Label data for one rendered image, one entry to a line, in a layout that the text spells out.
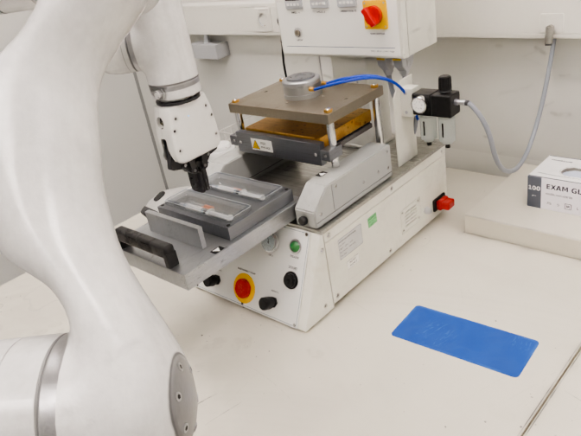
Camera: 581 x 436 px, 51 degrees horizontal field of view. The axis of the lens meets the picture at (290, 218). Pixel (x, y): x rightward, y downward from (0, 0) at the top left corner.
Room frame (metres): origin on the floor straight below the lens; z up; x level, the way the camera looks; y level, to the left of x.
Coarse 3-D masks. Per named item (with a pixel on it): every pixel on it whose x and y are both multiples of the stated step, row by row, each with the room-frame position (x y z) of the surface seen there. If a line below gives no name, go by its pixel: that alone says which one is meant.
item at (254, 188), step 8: (208, 176) 1.13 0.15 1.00; (216, 176) 1.12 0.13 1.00; (224, 176) 1.11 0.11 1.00; (232, 176) 1.10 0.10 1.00; (240, 176) 1.10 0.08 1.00; (216, 184) 1.08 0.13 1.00; (224, 184) 1.07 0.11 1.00; (232, 184) 1.07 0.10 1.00; (240, 184) 1.06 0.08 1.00; (248, 184) 1.05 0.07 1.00; (256, 184) 1.04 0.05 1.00; (264, 184) 1.04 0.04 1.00; (272, 184) 1.03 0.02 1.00; (240, 192) 1.02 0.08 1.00; (248, 192) 1.02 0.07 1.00; (256, 192) 1.01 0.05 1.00; (264, 192) 1.00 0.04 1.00
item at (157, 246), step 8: (120, 232) 0.94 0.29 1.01; (128, 232) 0.93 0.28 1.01; (136, 232) 0.92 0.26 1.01; (120, 240) 0.94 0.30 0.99; (128, 240) 0.92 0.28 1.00; (136, 240) 0.90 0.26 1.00; (144, 240) 0.89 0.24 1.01; (152, 240) 0.88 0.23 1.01; (160, 240) 0.88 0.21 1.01; (144, 248) 0.89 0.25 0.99; (152, 248) 0.87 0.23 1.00; (160, 248) 0.85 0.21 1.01; (168, 248) 0.85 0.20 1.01; (160, 256) 0.86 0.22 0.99; (168, 256) 0.85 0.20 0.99; (176, 256) 0.86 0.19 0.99; (168, 264) 0.85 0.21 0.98; (176, 264) 0.86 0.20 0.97
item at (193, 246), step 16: (288, 208) 0.99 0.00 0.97; (144, 224) 1.03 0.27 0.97; (160, 224) 0.97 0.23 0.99; (176, 224) 0.94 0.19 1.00; (192, 224) 0.91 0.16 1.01; (256, 224) 0.95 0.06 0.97; (272, 224) 0.96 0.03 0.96; (176, 240) 0.94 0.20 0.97; (192, 240) 0.91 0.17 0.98; (208, 240) 0.92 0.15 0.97; (224, 240) 0.91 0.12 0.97; (240, 240) 0.91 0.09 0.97; (256, 240) 0.93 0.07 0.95; (128, 256) 0.94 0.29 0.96; (144, 256) 0.91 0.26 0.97; (192, 256) 0.88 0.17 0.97; (208, 256) 0.87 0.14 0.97; (224, 256) 0.88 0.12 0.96; (160, 272) 0.87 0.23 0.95; (176, 272) 0.83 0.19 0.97; (192, 272) 0.83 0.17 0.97; (208, 272) 0.85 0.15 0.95
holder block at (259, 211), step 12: (204, 192) 1.07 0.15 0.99; (216, 192) 1.06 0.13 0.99; (288, 192) 1.01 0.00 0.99; (252, 204) 0.98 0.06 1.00; (264, 204) 0.97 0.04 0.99; (276, 204) 0.99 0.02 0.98; (180, 216) 1.00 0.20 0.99; (192, 216) 0.98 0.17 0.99; (204, 216) 0.97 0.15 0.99; (252, 216) 0.95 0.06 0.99; (264, 216) 0.96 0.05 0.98; (204, 228) 0.95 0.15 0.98; (216, 228) 0.93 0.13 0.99; (228, 228) 0.91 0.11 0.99; (240, 228) 0.92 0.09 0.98
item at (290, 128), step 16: (352, 112) 1.20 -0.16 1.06; (368, 112) 1.19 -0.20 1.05; (256, 128) 1.21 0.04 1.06; (272, 128) 1.19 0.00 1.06; (288, 128) 1.17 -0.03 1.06; (304, 128) 1.15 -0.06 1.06; (320, 128) 1.14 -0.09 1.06; (336, 128) 1.12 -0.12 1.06; (352, 128) 1.15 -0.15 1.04; (368, 128) 1.19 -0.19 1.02
